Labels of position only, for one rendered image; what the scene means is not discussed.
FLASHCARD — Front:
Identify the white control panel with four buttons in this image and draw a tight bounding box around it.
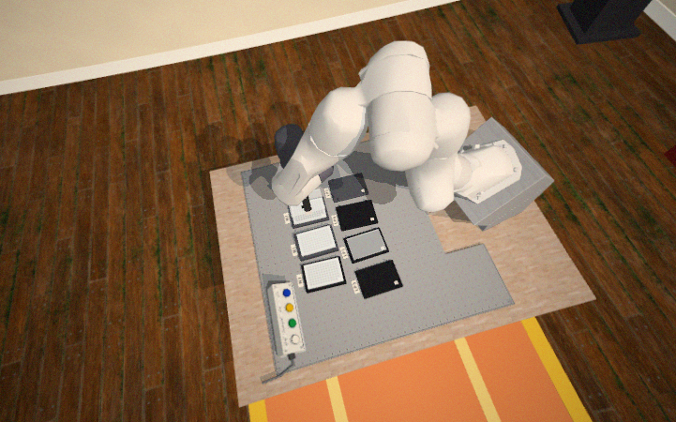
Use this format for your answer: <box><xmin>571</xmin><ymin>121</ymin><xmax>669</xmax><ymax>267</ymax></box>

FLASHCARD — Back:
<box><xmin>262</xmin><ymin>282</ymin><xmax>306</xmax><ymax>384</ymax></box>

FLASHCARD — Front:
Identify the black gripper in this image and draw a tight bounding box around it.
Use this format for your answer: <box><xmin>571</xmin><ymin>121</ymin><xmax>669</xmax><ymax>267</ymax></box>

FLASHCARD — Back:
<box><xmin>301</xmin><ymin>196</ymin><xmax>313</xmax><ymax>216</ymax></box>

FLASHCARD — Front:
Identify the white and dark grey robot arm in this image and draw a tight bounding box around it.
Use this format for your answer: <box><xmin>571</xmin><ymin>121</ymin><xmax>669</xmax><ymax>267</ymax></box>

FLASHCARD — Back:
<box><xmin>272</xmin><ymin>41</ymin><xmax>522</xmax><ymax>213</ymax></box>

